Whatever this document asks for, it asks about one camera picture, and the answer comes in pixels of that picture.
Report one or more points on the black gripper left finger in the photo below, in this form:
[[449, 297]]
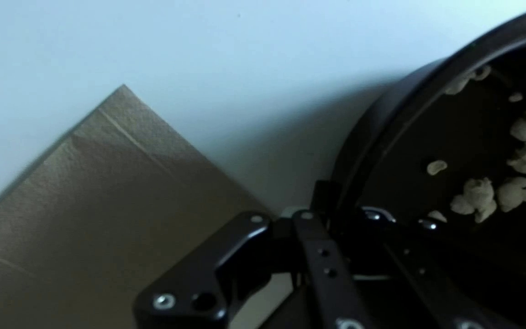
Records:
[[210, 284]]

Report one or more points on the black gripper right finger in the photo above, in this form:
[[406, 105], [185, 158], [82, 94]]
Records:
[[457, 281]]

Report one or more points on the black bowl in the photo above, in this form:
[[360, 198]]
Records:
[[384, 158]]

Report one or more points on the popcorn pieces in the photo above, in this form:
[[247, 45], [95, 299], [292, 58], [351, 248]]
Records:
[[479, 197]]

